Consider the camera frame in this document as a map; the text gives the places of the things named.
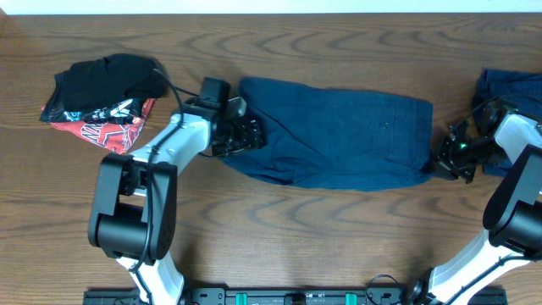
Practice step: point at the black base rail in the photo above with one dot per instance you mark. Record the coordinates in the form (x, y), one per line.
(219, 296)

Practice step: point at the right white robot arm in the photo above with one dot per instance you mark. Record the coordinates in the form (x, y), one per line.
(511, 237)

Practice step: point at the folded navy garment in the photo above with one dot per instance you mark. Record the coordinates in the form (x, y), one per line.
(518, 91)

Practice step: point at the dark blue shorts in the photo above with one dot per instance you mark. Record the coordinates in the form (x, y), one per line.
(336, 139)

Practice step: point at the folded black garment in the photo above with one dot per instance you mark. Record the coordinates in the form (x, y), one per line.
(112, 90)

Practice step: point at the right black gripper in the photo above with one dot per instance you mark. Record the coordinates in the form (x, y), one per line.
(444, 158)

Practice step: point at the red printed shirt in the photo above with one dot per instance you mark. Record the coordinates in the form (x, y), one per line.
(115, 128)

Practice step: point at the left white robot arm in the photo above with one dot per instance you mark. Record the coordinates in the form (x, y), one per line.
(134, 208)

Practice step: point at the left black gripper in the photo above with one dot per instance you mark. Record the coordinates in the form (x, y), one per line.
(251, 141)

